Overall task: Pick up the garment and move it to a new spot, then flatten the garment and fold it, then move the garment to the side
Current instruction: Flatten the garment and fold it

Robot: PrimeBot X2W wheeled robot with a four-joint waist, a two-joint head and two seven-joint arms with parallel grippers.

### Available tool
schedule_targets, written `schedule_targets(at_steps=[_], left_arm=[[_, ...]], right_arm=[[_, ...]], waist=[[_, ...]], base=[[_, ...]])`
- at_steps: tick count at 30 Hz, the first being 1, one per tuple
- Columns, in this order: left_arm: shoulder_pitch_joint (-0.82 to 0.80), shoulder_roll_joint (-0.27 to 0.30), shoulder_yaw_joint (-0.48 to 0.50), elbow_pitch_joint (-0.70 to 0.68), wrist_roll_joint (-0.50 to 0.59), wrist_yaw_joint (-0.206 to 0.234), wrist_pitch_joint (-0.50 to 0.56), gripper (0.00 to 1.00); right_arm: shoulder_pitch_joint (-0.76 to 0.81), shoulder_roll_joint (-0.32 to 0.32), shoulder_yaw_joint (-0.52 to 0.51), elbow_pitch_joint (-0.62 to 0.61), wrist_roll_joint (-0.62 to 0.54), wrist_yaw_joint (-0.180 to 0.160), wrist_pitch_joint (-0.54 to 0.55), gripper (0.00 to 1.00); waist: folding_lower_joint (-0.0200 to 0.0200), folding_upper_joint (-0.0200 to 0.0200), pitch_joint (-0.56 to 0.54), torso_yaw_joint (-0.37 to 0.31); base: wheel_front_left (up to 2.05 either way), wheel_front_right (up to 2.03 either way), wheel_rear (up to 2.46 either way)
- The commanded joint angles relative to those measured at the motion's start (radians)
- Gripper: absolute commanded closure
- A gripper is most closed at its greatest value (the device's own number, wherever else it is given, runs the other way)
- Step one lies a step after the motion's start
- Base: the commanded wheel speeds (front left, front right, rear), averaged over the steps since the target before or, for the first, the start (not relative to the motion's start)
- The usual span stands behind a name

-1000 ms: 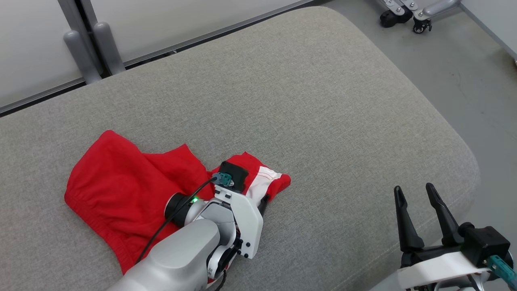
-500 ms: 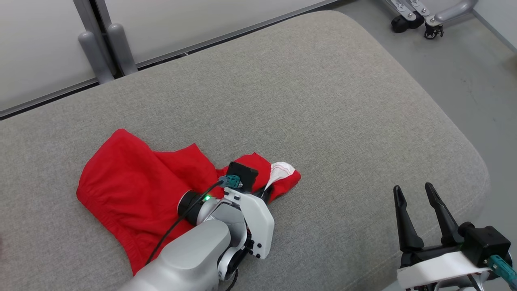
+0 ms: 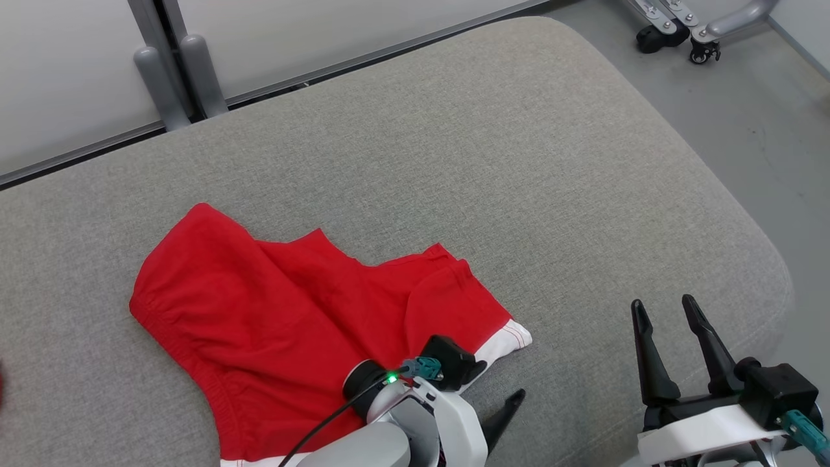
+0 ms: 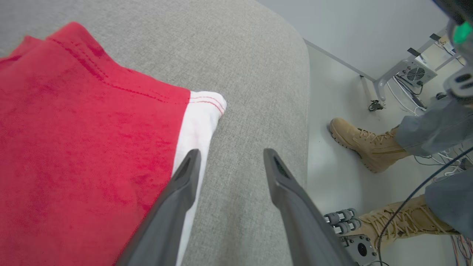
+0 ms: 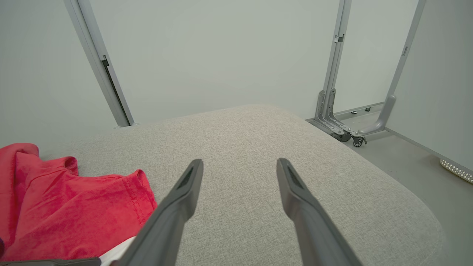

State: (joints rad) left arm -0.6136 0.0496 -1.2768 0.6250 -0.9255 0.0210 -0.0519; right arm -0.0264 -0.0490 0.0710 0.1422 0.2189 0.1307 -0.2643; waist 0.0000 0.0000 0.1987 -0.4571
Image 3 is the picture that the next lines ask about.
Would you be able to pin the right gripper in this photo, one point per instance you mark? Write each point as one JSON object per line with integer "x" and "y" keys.
{"x": 700, "y": 431}

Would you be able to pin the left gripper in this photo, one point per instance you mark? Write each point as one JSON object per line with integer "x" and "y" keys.
{"x": 460, "y": 434}

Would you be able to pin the red Bulls print shorts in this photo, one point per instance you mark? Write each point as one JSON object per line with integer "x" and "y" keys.
{"x": 259, "y": 305}

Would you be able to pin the black chair caster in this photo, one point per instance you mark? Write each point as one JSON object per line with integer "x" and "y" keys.
{"x": 701, "y": 53}
{"x": 652, "y": 37}

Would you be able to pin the silver chair star base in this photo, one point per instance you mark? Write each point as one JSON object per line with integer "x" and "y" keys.
{"x": 739, "y": 19}

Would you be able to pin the grey rounded foot cap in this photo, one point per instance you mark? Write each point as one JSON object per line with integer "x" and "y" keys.
{"x": 162, "y": 91}
{"x": 202, "y": 78}

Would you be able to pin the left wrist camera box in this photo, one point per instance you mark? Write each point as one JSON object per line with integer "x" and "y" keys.
{"x": 450, "y": 360}

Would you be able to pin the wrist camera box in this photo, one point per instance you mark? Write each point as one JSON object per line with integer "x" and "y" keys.
{"x": 450, "y": 360}
{"x": 781, "y": 392}

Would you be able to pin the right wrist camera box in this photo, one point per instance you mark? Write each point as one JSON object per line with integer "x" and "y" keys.
{"x": 781, "y": 392}

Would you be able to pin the grey wall base rail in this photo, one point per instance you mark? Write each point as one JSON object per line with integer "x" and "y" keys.
{"x": 65, "y": 157}

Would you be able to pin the grey metal partition post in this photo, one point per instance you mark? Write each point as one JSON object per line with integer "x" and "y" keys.
{"x": 152, "y": 26}

